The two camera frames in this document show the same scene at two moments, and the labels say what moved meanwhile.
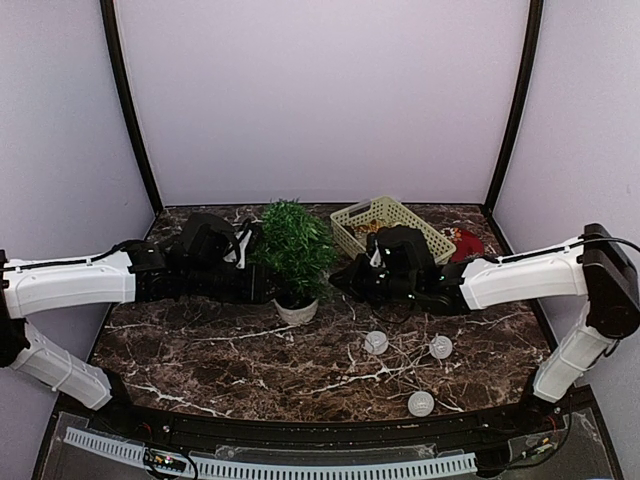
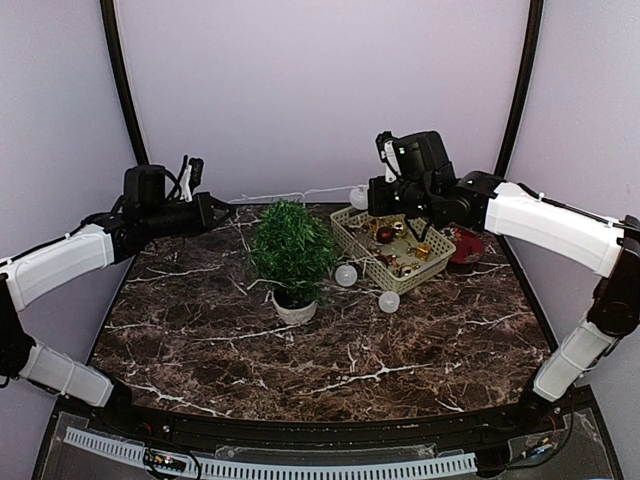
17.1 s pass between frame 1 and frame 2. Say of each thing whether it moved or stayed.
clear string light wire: moved
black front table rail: stayed
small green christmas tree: stayed
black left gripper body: moved
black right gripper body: moved
